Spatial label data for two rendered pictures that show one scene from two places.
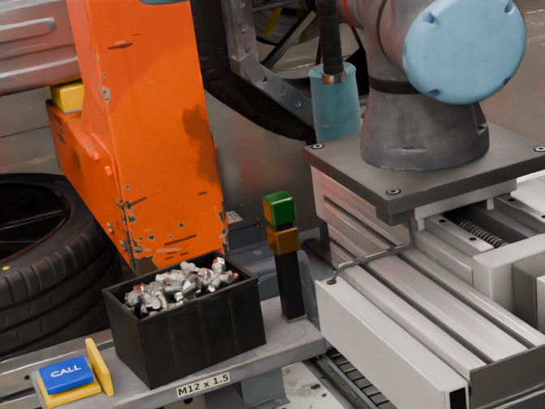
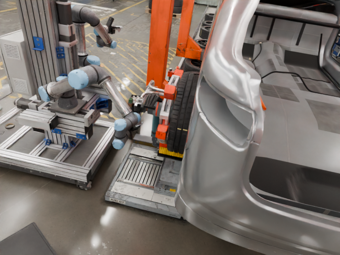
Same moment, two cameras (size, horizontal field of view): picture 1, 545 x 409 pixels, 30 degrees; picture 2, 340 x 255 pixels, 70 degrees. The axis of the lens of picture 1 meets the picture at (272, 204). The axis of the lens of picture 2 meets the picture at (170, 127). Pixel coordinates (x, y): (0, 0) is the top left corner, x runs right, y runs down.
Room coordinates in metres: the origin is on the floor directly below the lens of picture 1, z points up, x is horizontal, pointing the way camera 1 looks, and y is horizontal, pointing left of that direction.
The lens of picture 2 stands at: (2.77, -1.77, 1.89)
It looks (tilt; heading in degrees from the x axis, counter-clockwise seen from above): 35 degrees down; 116
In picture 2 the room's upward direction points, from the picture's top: 9 degrees clockwise
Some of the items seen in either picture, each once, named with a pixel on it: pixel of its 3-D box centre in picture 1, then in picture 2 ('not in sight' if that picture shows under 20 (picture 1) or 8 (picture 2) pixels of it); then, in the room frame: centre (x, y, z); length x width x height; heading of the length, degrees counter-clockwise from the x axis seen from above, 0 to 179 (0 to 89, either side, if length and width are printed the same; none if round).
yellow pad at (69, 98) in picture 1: (86, 88); not in sight; (2.08, 0.35, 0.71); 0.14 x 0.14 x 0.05; 19
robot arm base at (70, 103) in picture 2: not in sight; (67, 98); (1.30, -0.65, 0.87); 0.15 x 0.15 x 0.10
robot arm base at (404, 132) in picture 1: (421, 108); not in sight; (1.13, -0.19, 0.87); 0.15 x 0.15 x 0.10
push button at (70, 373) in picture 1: (66, 377); not in sight; (1.32, 0.34, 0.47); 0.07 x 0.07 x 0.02; 19
